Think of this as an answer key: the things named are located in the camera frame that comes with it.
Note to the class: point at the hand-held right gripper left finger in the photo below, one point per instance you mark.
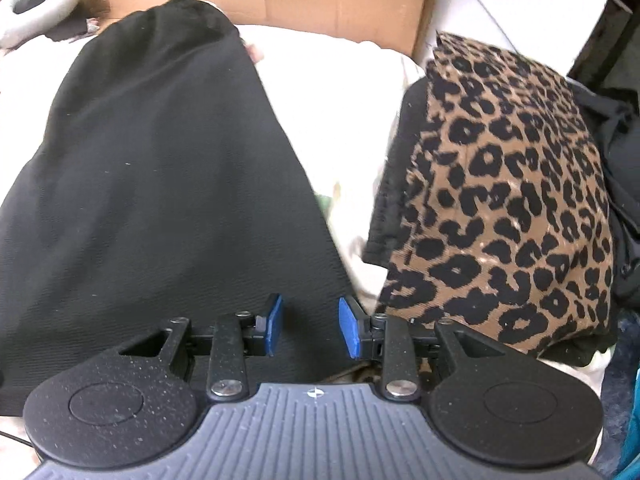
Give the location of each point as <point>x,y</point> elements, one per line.
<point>274,325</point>

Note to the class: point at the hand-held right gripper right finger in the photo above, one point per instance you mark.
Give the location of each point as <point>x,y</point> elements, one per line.
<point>347,327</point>

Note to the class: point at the leopard print garment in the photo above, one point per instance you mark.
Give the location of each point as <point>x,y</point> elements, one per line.
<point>500,185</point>

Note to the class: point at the cream bear print blanket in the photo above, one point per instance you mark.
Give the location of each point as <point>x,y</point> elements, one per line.
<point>340,110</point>

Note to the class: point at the teal printed cloth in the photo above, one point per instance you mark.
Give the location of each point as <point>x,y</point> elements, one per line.
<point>625,385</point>

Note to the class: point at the black cloth heap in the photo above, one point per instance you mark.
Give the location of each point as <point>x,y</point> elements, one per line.
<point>620,160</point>

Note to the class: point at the small black cloth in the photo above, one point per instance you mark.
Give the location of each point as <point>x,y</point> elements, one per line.
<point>70,30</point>

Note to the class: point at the grey neck pillow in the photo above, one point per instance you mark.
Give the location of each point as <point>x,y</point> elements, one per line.
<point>10,30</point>

